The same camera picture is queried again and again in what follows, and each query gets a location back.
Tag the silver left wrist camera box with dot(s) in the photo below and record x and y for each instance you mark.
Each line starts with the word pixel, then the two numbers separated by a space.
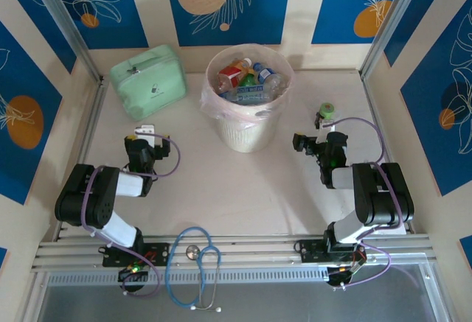
pixel 144 129

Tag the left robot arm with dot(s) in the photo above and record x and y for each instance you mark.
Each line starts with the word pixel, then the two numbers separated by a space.
pixel 92 204

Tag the bottle with copper red label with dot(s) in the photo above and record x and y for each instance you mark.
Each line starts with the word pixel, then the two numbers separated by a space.
pixel 232 71

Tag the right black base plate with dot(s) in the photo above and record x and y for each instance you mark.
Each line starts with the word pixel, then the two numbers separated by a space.
pixel 309 252

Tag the green medicine bag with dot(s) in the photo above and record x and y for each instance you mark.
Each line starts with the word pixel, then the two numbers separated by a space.
pixel 147 86

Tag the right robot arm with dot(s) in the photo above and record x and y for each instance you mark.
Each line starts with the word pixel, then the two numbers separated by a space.
pixel 383 196

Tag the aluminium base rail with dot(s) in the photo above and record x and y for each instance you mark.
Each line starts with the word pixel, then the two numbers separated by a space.
pixel 250 253

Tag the blue stethoscope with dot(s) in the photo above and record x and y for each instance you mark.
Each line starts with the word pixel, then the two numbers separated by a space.
pixel 191 251

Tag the brushed metal panel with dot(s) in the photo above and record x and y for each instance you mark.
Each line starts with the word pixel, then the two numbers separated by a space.
pixel 276 303

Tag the aluminium frame post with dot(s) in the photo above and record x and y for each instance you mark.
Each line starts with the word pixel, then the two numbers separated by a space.
pixel 389 23
pixel 70 23

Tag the aluminium side frame rail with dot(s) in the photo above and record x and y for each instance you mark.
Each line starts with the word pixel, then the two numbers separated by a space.
pixel 87 126
pixel 370 101

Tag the clear pink bin liner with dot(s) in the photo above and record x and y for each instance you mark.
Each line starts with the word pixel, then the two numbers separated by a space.
pixel 208 104

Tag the green plastic bottle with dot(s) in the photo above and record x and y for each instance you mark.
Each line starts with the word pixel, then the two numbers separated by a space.
pixel 248 80

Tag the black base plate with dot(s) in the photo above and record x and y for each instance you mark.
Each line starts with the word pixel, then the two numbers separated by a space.
pixel 309 252
pixel 158 250

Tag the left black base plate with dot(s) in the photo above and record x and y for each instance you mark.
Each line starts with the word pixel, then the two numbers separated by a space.
pixel 158 250

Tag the cream waste bin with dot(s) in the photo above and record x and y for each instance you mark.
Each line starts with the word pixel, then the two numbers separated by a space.
pixel 245 138

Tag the small green cylindrical container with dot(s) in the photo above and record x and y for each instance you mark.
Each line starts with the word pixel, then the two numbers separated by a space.
pixel 326 110

